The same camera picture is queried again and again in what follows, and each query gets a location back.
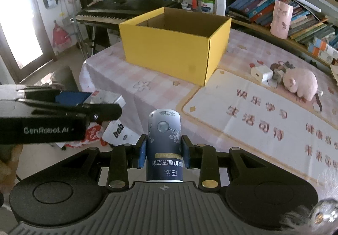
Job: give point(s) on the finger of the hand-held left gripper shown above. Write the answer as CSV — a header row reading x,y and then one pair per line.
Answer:
x,y
105,112
71,98

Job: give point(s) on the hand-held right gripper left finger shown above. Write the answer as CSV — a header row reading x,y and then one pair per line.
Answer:
x,y
142,151

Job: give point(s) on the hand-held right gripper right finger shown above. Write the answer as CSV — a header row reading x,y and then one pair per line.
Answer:
x,y
184,151

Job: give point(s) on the grey blue bottle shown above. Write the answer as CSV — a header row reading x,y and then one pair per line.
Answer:
x,y
163,139

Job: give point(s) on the yellow cardboard box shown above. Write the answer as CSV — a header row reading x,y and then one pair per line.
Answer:
x,y
169,50

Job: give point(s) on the pink pig plush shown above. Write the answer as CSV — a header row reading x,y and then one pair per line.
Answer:
x,y
301,83

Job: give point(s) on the person's left forearm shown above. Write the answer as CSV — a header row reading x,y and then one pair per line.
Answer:
x,y
9,169

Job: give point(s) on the pink checkered desktop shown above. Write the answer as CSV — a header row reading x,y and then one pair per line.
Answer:
x,y
126,76

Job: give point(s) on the white printed plastic bag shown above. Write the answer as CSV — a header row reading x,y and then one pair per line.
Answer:
x,y
116,132

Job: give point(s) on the black round stool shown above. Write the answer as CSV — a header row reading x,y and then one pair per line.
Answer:
x,y
62,77

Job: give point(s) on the red white plastic bag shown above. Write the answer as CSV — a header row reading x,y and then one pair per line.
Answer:
x,y
92,135

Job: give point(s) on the red hanging bag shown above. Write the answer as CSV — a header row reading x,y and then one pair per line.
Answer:
x,y
61,36

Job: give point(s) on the printed cream desk mat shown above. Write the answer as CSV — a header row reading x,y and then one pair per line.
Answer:
x,y
224,97

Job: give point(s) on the black electric piano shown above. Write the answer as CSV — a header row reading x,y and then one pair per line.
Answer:
x,y
118,10

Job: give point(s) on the white charger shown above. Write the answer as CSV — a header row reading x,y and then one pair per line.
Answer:
x,y
261,74

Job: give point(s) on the small brown toy figure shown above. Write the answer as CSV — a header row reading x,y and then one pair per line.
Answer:
x,y
281,69

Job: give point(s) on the grey fluffy charm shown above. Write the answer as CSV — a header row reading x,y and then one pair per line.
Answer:
x,y
317,215

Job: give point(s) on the white jar blue label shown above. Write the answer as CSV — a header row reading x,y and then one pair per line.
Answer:
x,y
207,6

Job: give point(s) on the pink cylinder pen holder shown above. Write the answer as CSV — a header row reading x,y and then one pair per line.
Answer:
x,y
281,19

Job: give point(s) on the row of leaning books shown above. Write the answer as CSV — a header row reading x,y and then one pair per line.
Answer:
x,y
264,7

